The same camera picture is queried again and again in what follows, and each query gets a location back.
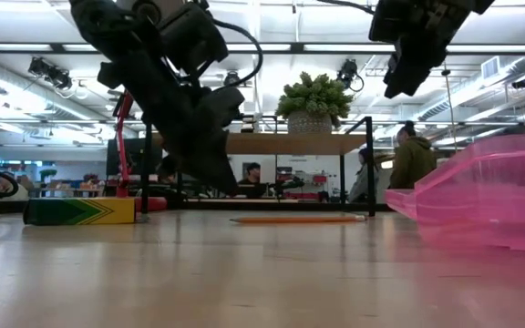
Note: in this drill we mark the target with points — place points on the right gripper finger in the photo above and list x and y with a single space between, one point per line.
429 59
401 73

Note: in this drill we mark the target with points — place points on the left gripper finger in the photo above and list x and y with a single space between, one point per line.
219 146
198 159

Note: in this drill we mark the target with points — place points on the orange pencil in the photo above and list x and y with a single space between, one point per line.
290 219

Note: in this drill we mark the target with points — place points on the green yellow crayon box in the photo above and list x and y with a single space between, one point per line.
80 212

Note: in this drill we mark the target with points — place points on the pink translucent plastic pencil case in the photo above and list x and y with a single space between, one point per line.
481 200

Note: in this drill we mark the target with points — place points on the person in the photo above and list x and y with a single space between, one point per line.
360 182
12 189
167 168
410 159
252 180

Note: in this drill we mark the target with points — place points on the black and white device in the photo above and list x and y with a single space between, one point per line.
260 123

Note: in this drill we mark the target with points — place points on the black ceiling spotlight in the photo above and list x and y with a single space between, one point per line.
348 73
232 78
522 83
59 78
38 66

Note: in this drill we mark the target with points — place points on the white ceiling air vent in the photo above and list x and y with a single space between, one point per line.
490 67

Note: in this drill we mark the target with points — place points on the black monitor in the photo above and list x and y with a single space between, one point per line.
130 159

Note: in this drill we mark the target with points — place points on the red stand with round base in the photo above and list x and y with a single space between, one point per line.
121 150

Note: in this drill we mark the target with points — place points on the potted green plant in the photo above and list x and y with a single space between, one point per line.
312 100

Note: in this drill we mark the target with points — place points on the background work desk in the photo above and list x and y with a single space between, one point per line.
66 187

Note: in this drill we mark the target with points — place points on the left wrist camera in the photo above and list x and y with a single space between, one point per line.
223 105

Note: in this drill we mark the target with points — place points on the wooden shelf with black frame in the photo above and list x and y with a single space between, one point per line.
290 143

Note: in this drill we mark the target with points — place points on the black overhead frame bar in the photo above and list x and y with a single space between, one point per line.
296 47

